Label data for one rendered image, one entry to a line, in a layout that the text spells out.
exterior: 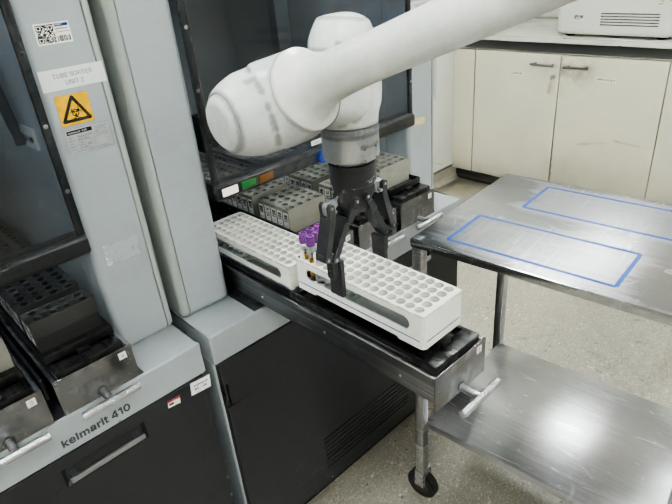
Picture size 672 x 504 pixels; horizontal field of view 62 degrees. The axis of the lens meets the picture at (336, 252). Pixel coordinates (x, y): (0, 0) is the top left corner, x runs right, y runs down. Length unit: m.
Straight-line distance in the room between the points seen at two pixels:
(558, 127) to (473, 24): 2.70
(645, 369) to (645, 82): 1.42
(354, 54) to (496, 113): 2.87
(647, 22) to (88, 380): 2.72
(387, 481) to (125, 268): 1.04
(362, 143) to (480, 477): 1.21
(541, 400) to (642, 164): 1.81
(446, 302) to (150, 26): 0.66
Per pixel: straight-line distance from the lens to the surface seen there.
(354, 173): 0.86
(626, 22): 3.12
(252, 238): 1.19
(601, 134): 3.23
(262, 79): 0.69
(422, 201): 1.49
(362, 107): 0.82
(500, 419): 1.57
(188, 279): 1.17
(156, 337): 1.18
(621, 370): 2.26
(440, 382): 0.89
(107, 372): 1.06
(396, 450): 1.86
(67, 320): 1.08
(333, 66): 0.65
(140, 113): 1.05
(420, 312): 0.86
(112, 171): 1.04
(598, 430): 1.60
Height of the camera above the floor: 1.38
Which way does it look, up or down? 28 degrees down
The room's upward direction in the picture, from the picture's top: 5 degrees counter-clockwise
